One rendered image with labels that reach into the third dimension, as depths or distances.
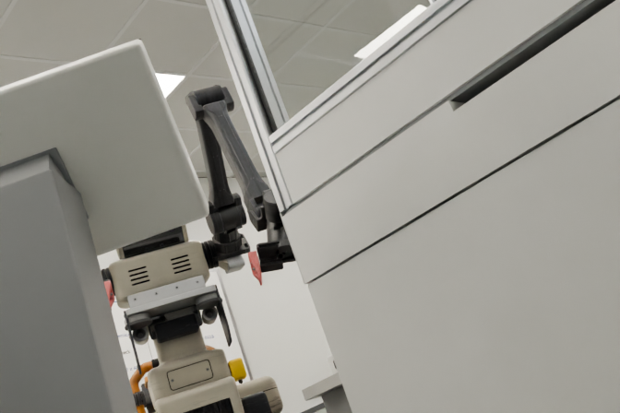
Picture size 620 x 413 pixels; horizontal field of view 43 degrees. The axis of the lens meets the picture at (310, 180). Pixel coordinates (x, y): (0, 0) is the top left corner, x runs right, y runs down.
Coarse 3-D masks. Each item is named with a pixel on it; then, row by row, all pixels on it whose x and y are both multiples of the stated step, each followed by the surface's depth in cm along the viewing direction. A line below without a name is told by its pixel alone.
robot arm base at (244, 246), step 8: (232, 232) 233; (216, 240) 235; (224, 240) 233; (232, 240) 234; (240, 240) 236; (216, 248) 235; (224, 248) 233; (232, 248) 234; (240, 248) 236; (248, 248) 236; (216, 256) 234; (224, 256) 234; (232, 256) 235
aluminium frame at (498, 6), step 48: (480, 0) 120; (528, 0) 114; (576, 0) 109; (240, 48) 159; (384, 48) 132; (432, 48) 126; (480, 48) 119; (240, 96) 157; (336, 96) 139; (384, 96) 132; (432, 96) 125; (288, 144) 148; (336, 144) 139; (288, 192) 148
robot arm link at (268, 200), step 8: (264, 192) 183; (272, 192) 183; (264, 200) 181; (272, 200) 180; (264, 208) 187; (272, 208) 180; (264, 216) 188; (272, 216) 182; (256, 224) 189; (264, 224) 189
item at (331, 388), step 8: (336, 376) 262; (312, 384) 271; (320, 384) 268; (328, 384) 265; (336, 384) 262; (304, 392) 274; (312, 392) 271; (320, 392) 268; (328, 392) 271; (336, 392) 268; (344, 392) 265; (328, 400) 271; (336, 400) 268; (344, 400) 265; (328, 408) 271; (336, 408) 268; (344, 408) 265
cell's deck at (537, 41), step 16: (592, 0) 108; (608, 0) 110; (576, 16) 111; (544, 32) 113; (560, 32) 114; (528, 48) 115; (544, 48) 118; (496, 64) 118; (512, 64) 119; (480, 80) 121; (496, 80) 123; (448, 96) 124; (464, 96) 124; (384, 144) 133; (336, 176) 140
